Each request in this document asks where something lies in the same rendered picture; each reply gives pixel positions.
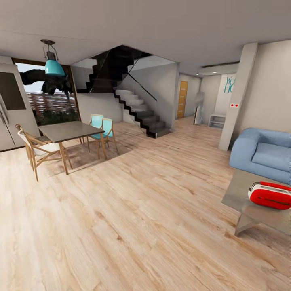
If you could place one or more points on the standing mirror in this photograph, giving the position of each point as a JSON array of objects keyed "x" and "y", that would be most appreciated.
[{"x": 198, "y": 108}]

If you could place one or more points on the room light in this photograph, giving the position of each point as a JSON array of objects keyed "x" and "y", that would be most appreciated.
[{"x": 52, "y": 67}]

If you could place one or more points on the coffee table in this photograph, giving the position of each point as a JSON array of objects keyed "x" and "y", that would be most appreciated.
[{"x": 252, "y": 214}]

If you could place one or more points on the radio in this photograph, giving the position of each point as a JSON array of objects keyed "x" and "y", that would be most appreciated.
[{"x": 270, "y": 195}]

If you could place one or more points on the sofa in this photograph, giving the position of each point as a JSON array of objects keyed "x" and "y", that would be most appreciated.
[{"x": 265, "y": 153}]

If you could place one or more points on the breakfast table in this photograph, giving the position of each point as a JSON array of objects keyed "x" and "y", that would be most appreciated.
[{"x": 65, "y": 131}]

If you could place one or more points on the fridge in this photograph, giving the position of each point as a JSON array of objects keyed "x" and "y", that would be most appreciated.
[{"x": 14, "y": 109}]

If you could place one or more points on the door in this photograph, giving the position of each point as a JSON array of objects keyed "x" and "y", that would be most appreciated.
[{"x": 182, "y": 99}]

